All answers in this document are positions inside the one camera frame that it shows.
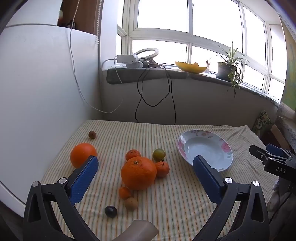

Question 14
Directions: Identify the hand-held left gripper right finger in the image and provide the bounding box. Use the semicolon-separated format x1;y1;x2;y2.
191;155;270;241

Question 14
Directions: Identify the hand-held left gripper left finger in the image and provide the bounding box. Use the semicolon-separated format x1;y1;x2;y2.
23;155;100;241

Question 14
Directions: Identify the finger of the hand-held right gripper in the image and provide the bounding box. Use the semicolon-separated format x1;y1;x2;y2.
266;144;292;159
249;145;272;163

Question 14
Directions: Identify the large orange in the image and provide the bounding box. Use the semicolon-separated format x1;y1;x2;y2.
70;143;97;169
121;156;157;191

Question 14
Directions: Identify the floral white plate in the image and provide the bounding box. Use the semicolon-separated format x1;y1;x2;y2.
177;129;233;172

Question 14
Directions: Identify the dark plum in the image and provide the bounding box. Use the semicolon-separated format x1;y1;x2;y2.
105;206;117;218

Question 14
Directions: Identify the tangerine with stem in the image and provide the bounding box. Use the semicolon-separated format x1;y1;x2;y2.
154;159;170;178

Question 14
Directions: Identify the person's right hand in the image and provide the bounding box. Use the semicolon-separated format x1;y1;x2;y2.
268;179;296;212

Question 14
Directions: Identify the cardboard box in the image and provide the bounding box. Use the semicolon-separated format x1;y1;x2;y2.
269;124;290;151

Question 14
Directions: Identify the white lace cloth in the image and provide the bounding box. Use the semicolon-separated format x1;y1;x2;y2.
276;101;296;151

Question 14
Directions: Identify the green bag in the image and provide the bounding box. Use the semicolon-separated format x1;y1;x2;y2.
253;110;273;139

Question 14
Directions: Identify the striped tablecloth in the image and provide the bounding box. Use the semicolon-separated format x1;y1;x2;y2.
40;119;278;241

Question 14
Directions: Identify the small tangerine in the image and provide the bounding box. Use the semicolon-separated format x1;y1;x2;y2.
119;186;132;200

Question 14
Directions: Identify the green plum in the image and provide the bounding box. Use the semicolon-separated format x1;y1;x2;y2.
152;148;166;162

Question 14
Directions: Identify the grey windowsill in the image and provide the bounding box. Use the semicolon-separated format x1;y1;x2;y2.
187;70;281;107

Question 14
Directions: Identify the beige rounded object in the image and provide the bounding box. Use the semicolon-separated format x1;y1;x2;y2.
113;220;159;241

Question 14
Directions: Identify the green curtain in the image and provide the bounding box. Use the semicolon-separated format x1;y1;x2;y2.
279;14;296;109

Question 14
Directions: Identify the potted spider plant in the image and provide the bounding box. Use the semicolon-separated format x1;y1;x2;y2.
209;39;250;99

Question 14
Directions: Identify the white cabinet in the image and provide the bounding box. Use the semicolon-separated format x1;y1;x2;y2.
0;0;103;205

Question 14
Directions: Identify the yellow bowl on windowsill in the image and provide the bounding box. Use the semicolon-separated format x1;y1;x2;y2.
175;61;208;75

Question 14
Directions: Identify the small white power adapter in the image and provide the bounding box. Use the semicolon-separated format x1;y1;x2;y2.
126;61;144;69

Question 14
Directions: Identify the black adapter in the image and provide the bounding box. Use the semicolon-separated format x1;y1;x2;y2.
142;60;160;69

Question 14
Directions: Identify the black cable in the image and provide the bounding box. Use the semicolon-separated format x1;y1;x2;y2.
135;67;151;123
141;65;176;126

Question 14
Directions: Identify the short white cable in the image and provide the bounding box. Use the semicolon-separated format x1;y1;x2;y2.
101;58;123;84

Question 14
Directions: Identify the hanging white cable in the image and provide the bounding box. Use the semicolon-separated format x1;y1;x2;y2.
69;0;130;114

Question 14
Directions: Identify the white window frame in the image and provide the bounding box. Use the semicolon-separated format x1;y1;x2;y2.
117;0;287;101

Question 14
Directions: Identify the white ring light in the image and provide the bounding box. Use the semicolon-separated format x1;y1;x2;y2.
134;47;158;64

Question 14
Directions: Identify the white bead chain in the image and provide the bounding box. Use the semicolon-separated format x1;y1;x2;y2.
96;0;103;47

